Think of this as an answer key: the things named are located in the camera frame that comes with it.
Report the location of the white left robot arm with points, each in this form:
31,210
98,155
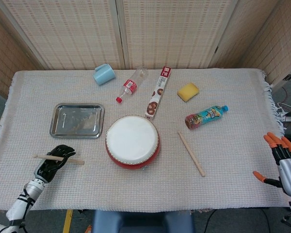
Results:
19,206

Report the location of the woven bamboo screen panel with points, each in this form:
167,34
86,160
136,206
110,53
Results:
174,34
247,29
70,36
286,43
4,55

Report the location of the clear bottle red label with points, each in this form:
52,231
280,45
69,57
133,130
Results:
129,86

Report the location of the orange-tipped right robot hand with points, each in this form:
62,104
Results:
289,170

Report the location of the long white wrap box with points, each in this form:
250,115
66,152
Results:
160,89

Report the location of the wooden drumstick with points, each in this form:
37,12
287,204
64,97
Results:
75,161
191,153

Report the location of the white woven table cloth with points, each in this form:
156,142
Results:
160,194

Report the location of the blue robot base cover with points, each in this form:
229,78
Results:
143,222

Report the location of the juice bottle blue label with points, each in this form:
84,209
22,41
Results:
206,117

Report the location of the light blue plastic cup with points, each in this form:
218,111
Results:
103,75

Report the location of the white power adapter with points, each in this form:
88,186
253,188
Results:
289,118

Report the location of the yellow sponge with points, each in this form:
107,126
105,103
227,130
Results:
188,92

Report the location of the red and white drum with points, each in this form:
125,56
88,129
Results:
132,138

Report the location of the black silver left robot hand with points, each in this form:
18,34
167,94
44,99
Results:
48,168

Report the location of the rectangular metal tray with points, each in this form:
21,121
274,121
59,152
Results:
75,121

